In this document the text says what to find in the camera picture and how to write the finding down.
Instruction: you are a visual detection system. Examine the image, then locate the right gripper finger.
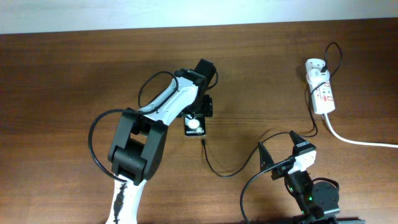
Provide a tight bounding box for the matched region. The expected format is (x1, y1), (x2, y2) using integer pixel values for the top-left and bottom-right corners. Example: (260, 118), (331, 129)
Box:
(289, 131), (316, 156)
(257, 142), (275, 171)

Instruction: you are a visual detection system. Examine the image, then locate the black Galaxy flip smartphone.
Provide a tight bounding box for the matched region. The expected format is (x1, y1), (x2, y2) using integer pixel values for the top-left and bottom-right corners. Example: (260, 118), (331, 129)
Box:
(184, 117), (206, 137)

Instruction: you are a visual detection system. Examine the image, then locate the thin black charging cable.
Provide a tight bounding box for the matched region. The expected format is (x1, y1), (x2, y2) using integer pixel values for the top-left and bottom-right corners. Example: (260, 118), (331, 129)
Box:
(200, 42), (343, 179)

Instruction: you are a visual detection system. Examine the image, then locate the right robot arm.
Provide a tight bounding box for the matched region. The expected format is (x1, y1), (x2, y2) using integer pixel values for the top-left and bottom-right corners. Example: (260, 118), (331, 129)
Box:
(257, 131), (340, 223)

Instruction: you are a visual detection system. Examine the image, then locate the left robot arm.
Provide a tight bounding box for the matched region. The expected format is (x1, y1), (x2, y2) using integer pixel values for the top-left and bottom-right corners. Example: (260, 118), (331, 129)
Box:
(106, 59), (217, 224)

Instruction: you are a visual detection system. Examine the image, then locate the white USB charger plug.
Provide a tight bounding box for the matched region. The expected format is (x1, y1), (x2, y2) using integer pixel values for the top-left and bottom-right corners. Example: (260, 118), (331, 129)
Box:
(306, 68), (330, 85)

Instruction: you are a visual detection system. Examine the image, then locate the thick white power cord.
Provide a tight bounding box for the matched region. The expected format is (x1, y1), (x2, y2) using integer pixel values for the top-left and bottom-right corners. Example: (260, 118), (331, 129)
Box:
(322, 113), (398, 149)

